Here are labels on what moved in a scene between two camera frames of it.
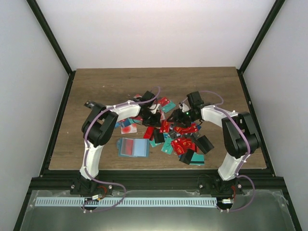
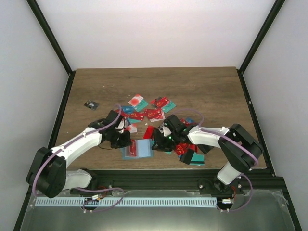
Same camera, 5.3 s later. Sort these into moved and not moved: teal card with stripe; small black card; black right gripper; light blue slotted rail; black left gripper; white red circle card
Moved: black left gripper; black right gripper
Not moved: white red circle card; teal card with stripe; small black card; light blue slotted rail
